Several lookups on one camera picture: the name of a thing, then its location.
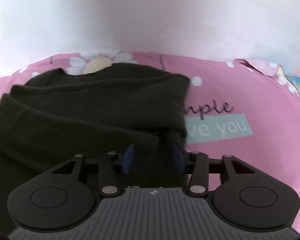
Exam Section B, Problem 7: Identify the pink floral bed sheet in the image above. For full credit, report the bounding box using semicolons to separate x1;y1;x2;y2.
0;52;300;231

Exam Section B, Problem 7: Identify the black knit sweater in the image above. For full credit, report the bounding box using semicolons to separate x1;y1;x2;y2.
0;63;190;233

